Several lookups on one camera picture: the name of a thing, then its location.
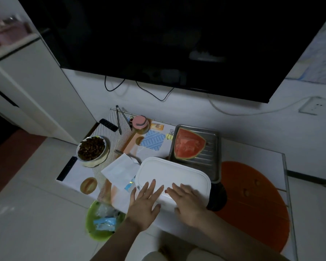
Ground cream plate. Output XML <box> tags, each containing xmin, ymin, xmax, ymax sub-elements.
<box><xmin>80</xmin><ymin>145</ymin><xmax>110</xmax><ymax>169</ymax></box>

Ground small metal utensil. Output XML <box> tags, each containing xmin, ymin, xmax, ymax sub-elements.
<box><xmin>114</xmin><ymin>149</ymin><xmax>142</xmax><ymax>165</ymax></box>

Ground metal tongs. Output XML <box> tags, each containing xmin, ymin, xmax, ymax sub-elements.
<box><xmin>115</xmin><ymin>105</ymin><xmax>134</xmax><ymax>136</ymax></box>

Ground green trash bin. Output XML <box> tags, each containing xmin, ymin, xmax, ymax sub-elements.
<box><xmin>85</xmin><ymin>199</ymin><xmax>127</xmax><ymax>242</ymax></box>

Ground blue knitted cloth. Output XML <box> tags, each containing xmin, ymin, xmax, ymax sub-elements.
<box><xmin>139</xmin><ymin>129</ymin><xmax>166</xmax><ymax>152</ymax></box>

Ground long black remote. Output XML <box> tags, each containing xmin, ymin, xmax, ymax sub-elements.
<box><xmin>56</xmin><ymin>156</ymin><xmax>78</xmax><ymax>182</ymax></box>

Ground white wall socket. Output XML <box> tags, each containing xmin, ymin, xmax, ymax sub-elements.
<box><xmin>298</xmin><ymin>96</ymin><xmax>326</xmax><ymax>116</ymax></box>

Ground white lidded bin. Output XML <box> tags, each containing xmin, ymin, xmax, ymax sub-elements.
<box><xmin>134</xmin><ymin>157</ymin><xmax>212</xmax><ymax>212</ymax></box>

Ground person's right hand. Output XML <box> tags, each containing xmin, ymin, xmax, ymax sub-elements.
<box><xmin>165</xmin><ymin>183</ymin><xmax>210</xmax><ymax>227</ymax></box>

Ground striped placemat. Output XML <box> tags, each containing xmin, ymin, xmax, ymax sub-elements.
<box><xmin>91</xmin><ymin>107</ymin><xmax>142</xmax><ymax>158</ymax></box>

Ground wooden skewer with round end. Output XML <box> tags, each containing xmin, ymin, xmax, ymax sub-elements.
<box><xmin>254</xmin><ymin>179</ymin><xmax>287</xmax><ymax>193</ymax></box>
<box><xmin>242</xmin><ymin>188</ymin><xmax>288</xmax><ymax>208</ymax></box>

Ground black patterned coaster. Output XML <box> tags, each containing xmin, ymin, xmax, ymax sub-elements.
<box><xmin>206</xmin><ymin>182</ymin><xmax>228</xmax><ymax>212</ymax></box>

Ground pink lidded cup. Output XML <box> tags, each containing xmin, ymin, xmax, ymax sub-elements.
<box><xmin>130</xmin><ymin>115</ymin><xmax>151</xmax><ymax>135</ymax></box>

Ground metal tray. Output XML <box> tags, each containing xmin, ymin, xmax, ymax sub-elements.
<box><xmin>168</xmin><ymin>124</ymin><xmax>221</xmax><ymax>184</ymax></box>

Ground person's leg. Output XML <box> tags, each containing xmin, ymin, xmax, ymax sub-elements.
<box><xmin>158</xmin><ymin>236</ymin><xmax>197</xmax><ymax>260</ymax></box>

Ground orange round mat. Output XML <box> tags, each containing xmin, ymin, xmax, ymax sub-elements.
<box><xmin>214</xmin><ymin>161</ymin><xmax>291</xmax><ymax>254</ymax></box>

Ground pink plastic basket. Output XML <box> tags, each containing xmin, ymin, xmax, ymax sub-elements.
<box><xmin>0</xmin><ymin>21</ymin><xmax>33</xmax><ymax>48</ymax></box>

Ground black cable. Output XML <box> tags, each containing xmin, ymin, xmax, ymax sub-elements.
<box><xmin>104</xmin><ymin>75</ymin><xmax>176</xmax><ymax>102</ymax></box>

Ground person's left hand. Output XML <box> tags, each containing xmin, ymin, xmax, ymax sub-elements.
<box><xmin>126</xmin><ymin>179</ymin><xmax>165</xmax><ymax>231</ymax></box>

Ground blue shiny packet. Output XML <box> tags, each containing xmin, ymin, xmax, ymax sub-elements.
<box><xmin>124</xmin><ymin>176</ymin><xmax>138</xmax><ymax>192</ymax></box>

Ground white cabinet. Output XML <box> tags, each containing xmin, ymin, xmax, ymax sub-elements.
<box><xmin>0</xmin><ymin>34</ymin><xmax>97</xmax><ymax>144</ymax></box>

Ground blue white plastic wrapper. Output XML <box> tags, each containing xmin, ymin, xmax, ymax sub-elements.
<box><xmin>93</xmin><ymin>203</ymin><xmax>120</xmax><ymax>231</ymax></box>

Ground black television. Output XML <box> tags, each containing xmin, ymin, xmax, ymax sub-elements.
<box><xmin>16</xmin><ymin>0</ymin><xmax>326</xmax><ymax>104</ymax></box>

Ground watermelon slice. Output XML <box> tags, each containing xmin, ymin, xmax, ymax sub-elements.
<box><xmin>174</xmin><ymin>127</ymin><xmax>207</xmax><ymax>161</ymax></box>

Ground colourful wall map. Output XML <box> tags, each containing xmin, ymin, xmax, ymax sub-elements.
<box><xmin>285</xmin><ymin>13</ymin><xmax>326</xmax><ymax>86</ymax></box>

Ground red door mat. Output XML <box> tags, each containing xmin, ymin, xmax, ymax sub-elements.
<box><xmin>0</xmin><ymin>129</ymin><xmax>48</xmax><ymax>202</ymax></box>

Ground white paper bag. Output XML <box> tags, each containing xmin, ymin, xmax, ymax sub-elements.
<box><xmin>101</xmin><ymin>153</ymin><xmax>141</xmax><ymax>192</ymax></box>

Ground white cable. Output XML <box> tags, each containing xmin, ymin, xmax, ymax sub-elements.
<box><xmin>206</xmin><ymin>95</ymin><xmax>320</xmax><ymax>117</ymax></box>

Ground short black remote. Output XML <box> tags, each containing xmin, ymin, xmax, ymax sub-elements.
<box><xmin>99</xmin><ymin>118</ymin><xmax>119</xmax><ymax>133</ymax></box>

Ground person's right forearm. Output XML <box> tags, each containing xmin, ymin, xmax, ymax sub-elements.
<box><xmin>193</xmin><ymin>212</ymin><xmax>291</xmax><ymax>261</ymax></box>

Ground bowl of dark snacks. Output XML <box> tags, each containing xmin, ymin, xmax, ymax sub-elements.
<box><xmin>76</xmin><ymin>135</ymin><xmax>110</xmax><ymax>163</ymax></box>

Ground person's left forearm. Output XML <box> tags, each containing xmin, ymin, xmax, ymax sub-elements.
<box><xmin>89</xmin><ymin>219</ymin><xmax>143</xmax><ymax>261</ymax></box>

